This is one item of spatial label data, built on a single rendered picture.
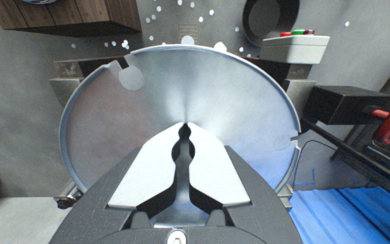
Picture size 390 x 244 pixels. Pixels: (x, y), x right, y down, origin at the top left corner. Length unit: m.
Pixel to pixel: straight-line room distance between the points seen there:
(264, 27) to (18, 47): 1.46
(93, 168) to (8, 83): 1.35
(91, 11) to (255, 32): 0.80
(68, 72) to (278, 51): 0.45
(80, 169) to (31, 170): 1.85
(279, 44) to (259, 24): 0.63
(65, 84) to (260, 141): 0.36
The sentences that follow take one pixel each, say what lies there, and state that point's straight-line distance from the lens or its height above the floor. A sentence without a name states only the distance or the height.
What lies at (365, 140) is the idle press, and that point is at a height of 0.09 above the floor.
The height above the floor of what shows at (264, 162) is 0.79.
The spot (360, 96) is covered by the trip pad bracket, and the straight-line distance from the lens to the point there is 0.36.
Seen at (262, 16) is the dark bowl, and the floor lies 0.00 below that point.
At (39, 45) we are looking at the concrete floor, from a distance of 1.27.
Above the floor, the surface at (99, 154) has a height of 0.78.
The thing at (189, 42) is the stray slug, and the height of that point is 0.65.
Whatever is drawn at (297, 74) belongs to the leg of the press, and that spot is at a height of 0.62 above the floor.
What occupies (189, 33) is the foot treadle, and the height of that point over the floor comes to 0.16.
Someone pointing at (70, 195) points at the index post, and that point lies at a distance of 0.27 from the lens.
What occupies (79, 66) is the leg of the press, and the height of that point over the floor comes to 0.62.
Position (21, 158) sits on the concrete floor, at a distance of 1.99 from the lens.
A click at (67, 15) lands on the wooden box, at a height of 0.35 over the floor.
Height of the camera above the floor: 0.90
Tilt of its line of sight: 61 degrees down
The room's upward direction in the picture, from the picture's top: 176 degrees clockwise
